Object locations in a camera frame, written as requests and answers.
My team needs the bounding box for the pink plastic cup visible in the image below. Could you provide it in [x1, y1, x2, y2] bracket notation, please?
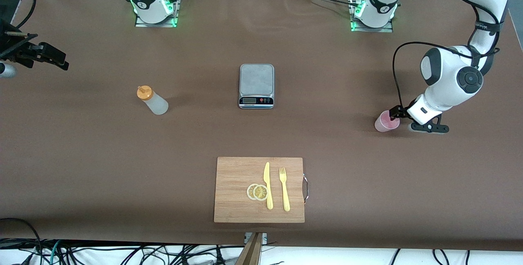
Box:
[375, 110, 400, 133]

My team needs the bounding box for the sauce bottle with orange cap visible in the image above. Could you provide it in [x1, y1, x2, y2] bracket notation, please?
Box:
[137, 86, 169, 115]

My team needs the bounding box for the brown table cover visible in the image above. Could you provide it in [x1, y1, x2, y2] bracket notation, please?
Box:
[0, 0, 523, 252]

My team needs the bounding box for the yellow plastic fork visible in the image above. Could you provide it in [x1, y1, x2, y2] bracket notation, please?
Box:
[279, 167, 291, 212]

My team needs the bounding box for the silver digital kitchen scale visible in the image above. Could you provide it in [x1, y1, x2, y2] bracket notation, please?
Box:
[239, 64, 275, 109]

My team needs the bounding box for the yellow plastic knife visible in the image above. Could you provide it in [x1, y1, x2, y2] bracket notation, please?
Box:
[264, 162, 273, 210]

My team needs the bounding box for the wooden cutting board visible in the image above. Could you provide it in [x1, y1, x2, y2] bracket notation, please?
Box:
[214, 157, 309, 223]

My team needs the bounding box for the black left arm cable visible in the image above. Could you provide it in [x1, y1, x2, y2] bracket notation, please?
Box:
[392, 0, 501, 111]

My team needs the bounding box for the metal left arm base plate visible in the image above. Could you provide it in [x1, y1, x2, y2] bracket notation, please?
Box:
[350, 0, 393, 33]

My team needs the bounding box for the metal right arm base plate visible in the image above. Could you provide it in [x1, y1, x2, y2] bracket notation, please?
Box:
[135, 0, 180, 28]

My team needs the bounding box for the black looped floor cable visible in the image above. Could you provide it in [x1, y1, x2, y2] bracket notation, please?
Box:
[0, 218, 43, 265]

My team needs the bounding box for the small metal table bracket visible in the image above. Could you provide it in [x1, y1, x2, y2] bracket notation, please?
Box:
[244, 232, 268, 244]

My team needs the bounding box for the teal floor cable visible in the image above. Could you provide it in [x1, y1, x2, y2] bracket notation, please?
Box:
[39, 241, 62, 265]

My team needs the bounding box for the wooden post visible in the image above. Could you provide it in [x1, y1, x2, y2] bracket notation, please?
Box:
[236, 232, 263, 265]

